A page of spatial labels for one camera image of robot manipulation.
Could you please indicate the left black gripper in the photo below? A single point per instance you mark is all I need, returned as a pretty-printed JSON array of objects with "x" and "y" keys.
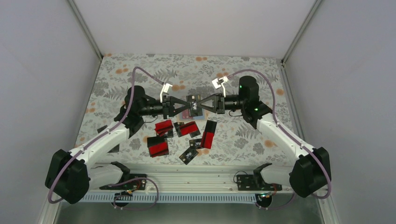
[{"x": 168, "y": 102}]

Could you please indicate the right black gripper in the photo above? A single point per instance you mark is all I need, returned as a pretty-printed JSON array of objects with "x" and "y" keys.
[{"x": 220, "y": 108}]

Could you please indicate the black VIP card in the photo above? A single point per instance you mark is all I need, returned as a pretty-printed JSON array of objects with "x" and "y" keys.
[{"x": 194, "y": 111}]

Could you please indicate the black card by left arm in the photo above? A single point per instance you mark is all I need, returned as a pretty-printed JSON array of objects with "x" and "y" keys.
[{"x": 114, "y": 149}]

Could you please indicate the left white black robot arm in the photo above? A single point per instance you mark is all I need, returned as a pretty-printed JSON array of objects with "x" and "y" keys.
[{"x": 71, "y": 173}]

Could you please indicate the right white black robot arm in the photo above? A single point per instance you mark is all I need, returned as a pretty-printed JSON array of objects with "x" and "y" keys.
[{"x": 310, "y": 170}]

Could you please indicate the plain black card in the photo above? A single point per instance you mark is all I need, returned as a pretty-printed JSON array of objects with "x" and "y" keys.
[{"x": 210, "y": 126}]

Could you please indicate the red black card centre top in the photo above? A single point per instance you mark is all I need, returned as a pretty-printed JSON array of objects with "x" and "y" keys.
[{"x": 189, "y": 128}]

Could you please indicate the black chip cards cluster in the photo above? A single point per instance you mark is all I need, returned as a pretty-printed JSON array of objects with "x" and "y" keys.
[{"x": 191, "y": 152}]

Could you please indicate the black red card left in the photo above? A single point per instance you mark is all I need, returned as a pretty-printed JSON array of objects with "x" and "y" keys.
[{"x": 157, "y": 146}]

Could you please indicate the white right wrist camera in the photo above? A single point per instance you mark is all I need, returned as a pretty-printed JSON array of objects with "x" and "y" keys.
[{"x": 220, "y": 83}]

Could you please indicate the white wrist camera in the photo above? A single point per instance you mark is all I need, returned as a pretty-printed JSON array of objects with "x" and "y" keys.
[
  {"x": 165, "y": 90},
  {"x": 220, "y": 83}
]

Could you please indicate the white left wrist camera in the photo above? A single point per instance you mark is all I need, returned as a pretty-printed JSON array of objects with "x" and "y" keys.
[{"x": 165, "y": 90}]

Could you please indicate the aluminium rail frame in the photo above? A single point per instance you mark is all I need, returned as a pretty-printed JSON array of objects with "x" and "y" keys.
[{"x": 181, "y": 194}]

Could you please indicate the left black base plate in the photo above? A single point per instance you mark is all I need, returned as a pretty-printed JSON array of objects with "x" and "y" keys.
[{"x": 134, "y": 185}]

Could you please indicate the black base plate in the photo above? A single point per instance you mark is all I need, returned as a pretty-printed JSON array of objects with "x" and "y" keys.
[
  {"x": 247, "y": 183},
  {"x": 134, "y": 185}
]

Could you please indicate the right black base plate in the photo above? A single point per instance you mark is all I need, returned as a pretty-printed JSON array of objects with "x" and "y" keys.
[{"x": 247, "y": 183}]

